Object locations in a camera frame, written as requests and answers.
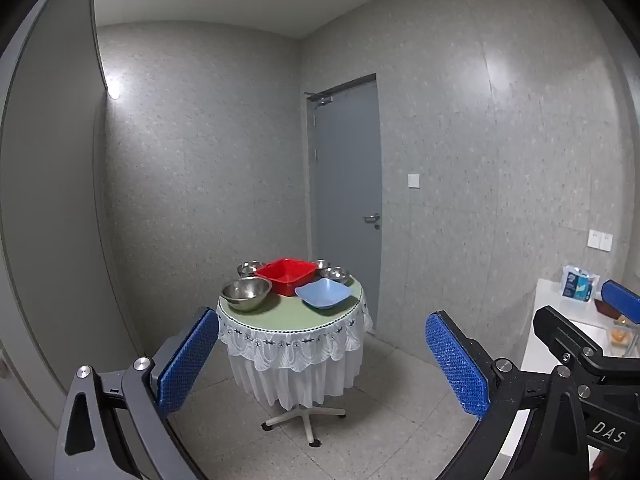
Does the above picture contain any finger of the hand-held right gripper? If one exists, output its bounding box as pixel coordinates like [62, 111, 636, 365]
[600, 280, 640, 326]
[532, 305, 640, 378]

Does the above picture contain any blue white wipes packet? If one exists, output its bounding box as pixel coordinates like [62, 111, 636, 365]
[560, 265, 600, 304]

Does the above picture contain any clear container with orange food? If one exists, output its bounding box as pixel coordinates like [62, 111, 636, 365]
[607, 321, 639, 357]

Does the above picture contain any brown box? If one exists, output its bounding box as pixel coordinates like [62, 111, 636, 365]
[594, 298, 626, 319]

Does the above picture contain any red plastic basin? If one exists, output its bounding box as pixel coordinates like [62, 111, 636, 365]
[255, 258, 318, 297]

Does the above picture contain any grey partition panel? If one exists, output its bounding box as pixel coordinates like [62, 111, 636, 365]
[0, 0, 117, 441]

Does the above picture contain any large steel bowl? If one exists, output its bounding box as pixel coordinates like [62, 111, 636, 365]
[221, 277, 273, 312]

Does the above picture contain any round table with lace cloth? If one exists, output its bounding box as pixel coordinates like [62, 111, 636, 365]
[216, 271, 374, 411]

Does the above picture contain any white star table base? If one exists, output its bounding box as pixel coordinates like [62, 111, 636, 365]
[261, 402, 347, 447]

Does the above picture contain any grey door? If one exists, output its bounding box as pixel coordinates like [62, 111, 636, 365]
[305, 74, 384, 282]

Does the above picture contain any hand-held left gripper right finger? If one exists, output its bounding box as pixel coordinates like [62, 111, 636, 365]
[425, 310, 592, 480]

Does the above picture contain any blue square plate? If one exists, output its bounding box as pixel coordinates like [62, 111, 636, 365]
[294, 278, 352, 309]

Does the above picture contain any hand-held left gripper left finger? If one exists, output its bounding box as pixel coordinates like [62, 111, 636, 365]
[54, 306, 221, 480]

